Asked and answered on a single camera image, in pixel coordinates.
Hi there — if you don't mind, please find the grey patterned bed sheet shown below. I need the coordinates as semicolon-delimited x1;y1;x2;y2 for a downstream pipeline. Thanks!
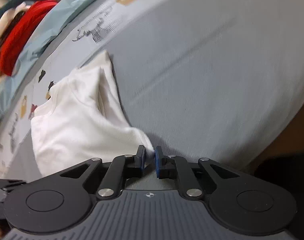
0;0;304;190

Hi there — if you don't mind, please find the white long-sleeve shirt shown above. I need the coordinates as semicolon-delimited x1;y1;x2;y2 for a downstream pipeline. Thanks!
31;50;154;177

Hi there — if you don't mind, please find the red blanket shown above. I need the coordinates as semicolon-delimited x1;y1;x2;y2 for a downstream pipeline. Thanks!
0;0;57;76

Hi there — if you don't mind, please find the light blue quilt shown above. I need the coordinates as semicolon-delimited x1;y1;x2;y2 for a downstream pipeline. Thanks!
0;0;96;120

